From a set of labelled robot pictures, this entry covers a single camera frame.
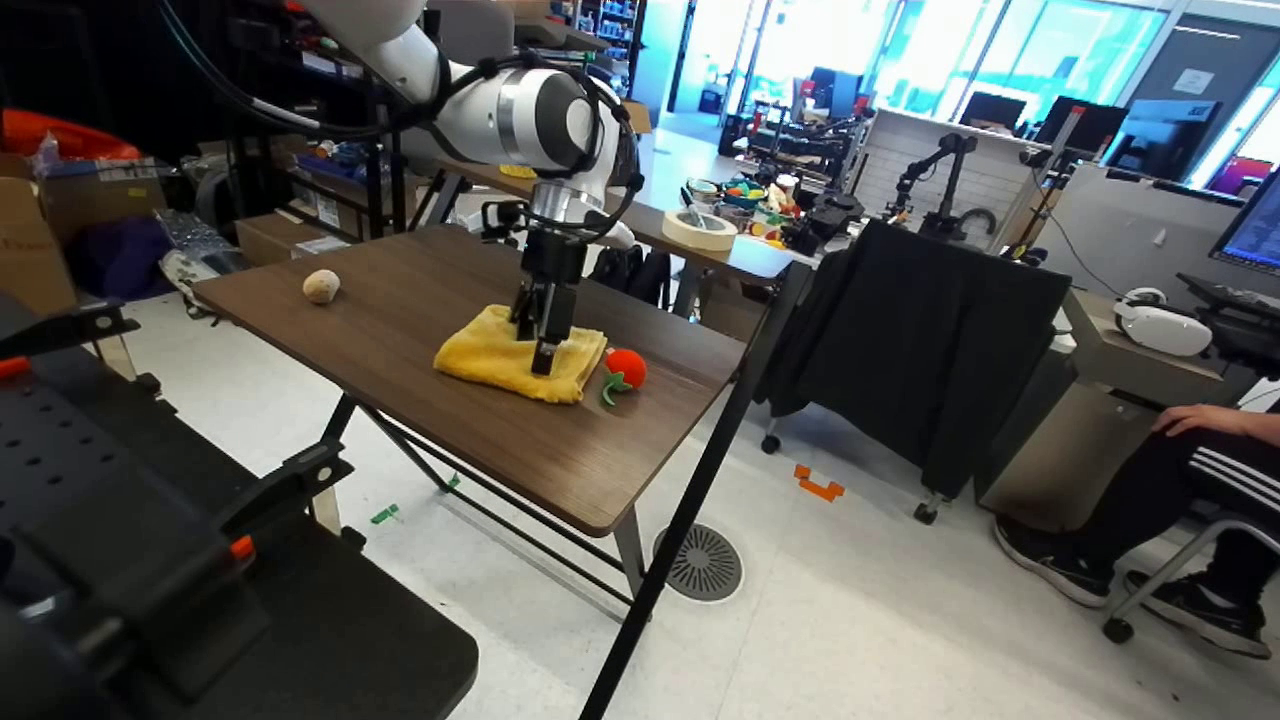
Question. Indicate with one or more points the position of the orange floor marker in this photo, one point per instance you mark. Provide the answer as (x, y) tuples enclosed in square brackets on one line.
[(815, 487)]

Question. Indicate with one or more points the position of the black clamp stand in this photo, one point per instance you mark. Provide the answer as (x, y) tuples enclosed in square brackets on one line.
[(149, 579)]

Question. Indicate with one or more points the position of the black draped cart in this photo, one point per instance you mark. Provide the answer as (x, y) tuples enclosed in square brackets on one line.
[(921, 347)]

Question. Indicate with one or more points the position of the red toy tomato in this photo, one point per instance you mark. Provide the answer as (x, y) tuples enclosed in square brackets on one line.
[(625, 368)]

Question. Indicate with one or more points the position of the white tape roll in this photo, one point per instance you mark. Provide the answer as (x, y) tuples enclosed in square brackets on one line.
[(702, 233)]

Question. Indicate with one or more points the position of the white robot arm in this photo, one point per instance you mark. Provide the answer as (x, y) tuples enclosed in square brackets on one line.
[(556, 121)]

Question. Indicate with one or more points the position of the round floor drain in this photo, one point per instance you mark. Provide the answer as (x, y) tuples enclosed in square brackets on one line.
[(705, 565)]

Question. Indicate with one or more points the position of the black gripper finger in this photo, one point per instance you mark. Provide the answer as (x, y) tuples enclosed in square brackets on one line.
[(554, 320), (526, 311)]

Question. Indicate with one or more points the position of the yellow towel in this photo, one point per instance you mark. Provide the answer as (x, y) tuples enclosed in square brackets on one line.
[(488, 355)]

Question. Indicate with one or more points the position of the blue computer monitor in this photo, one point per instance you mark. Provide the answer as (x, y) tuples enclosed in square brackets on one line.
[(1254, 237)]

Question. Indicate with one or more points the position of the white VR headset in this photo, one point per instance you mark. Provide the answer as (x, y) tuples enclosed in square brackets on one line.
[(1151, 320)]

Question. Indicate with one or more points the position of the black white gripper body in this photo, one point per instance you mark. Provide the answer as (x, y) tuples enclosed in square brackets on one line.
[(563, 225)]

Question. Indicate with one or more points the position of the beige toy potato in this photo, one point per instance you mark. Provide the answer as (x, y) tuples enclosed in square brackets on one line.
[(321, 286)]

